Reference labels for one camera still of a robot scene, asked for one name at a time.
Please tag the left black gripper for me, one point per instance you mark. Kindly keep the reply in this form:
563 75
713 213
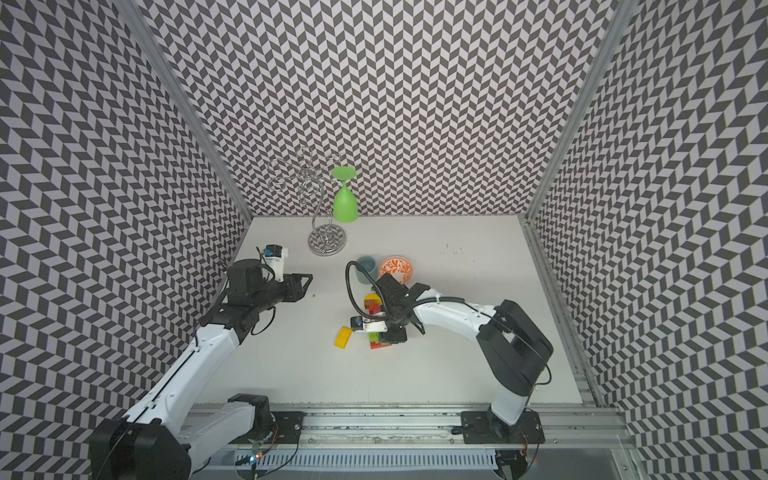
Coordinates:
293 286

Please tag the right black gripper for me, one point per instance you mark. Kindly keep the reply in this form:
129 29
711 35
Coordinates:
390 337

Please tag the yellow long lego brick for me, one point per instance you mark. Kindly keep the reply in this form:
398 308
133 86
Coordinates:
343 337

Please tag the yellow curved lego brick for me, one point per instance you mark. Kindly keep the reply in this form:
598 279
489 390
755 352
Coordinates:
373 298

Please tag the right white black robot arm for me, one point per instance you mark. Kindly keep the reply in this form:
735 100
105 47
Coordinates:
515 349

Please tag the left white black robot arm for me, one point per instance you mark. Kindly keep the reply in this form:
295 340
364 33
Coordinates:
148 442

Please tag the orange white patterned bowl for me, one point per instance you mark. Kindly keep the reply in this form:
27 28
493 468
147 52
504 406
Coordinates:
400 268

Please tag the grey blue ceramic cup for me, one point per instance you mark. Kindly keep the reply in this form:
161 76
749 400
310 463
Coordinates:
367 269

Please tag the green plastic wine glass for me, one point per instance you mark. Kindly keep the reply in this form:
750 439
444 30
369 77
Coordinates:
345 208

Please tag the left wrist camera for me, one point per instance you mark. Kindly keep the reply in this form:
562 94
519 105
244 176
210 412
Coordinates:
274 257

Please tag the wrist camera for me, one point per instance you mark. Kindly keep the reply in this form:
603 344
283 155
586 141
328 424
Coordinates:
274 257
362 324

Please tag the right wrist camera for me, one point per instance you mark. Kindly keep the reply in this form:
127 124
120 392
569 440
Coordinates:
362 324

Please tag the chrome wire glass rack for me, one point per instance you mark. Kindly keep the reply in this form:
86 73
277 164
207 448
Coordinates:
306 178

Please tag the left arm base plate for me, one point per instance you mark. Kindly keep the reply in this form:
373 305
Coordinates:
283 427

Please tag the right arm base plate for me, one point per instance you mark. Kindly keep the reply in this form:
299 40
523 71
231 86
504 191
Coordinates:
484 427

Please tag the white slotted cable duct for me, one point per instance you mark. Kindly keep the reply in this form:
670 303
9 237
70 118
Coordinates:
355 460

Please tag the aluminium front rail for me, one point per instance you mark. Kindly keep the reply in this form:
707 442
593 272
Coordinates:
429 426

